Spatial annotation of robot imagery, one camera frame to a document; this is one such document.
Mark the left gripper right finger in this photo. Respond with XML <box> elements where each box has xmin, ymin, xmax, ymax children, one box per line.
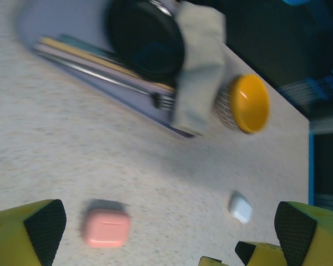
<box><xmin>274</xmin><ymin>201</ymin><xmax>333</xmax><ymax>266</ymax></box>

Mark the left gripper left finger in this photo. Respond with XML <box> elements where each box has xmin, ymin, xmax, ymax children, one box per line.
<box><xmin>0</xmin><ymin>198</ymin><xmax>67</xmax><ymax>266</ymax></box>

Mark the white earbud charging case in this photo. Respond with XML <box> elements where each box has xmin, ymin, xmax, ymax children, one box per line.
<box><xmin>228</xmin><ymin>191</ymin><xmax>253</xmax><ymax>224</ymax></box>

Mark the pink earbud charging case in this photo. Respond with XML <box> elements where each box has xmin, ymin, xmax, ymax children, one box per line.
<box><xmin>83</xmin><ymin>207</ymin><xmax>132</xmax><ymax>249</ymax></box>

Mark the orange bowl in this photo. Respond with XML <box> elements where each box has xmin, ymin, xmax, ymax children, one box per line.
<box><xmin>229</xmin><ymin>73</ymin><xmax>270</xmax><ymax>134</ymax></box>

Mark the metal fork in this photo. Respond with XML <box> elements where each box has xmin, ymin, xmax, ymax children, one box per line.
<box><xmin>36</xmin><ymin>51</ymin><xmax>179</xmax><ymax>111</ymax></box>

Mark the beige folded cloth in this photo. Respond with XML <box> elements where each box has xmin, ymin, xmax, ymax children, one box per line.
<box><xmin>170</xmin><ymin>1</ymin><xmax>227</xmax><ymax>132</ymax></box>

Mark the lavender tray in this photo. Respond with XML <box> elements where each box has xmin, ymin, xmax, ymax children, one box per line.
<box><xmin>15</xmin><ymin>0</ymin><xmax>203</xmax><ymax>139</ymax></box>

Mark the black plate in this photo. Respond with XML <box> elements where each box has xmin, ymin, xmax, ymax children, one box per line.
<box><xmin>107</xmin><ymin>0</ymin><xmax>185</xmax><ymax>81</ymax></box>

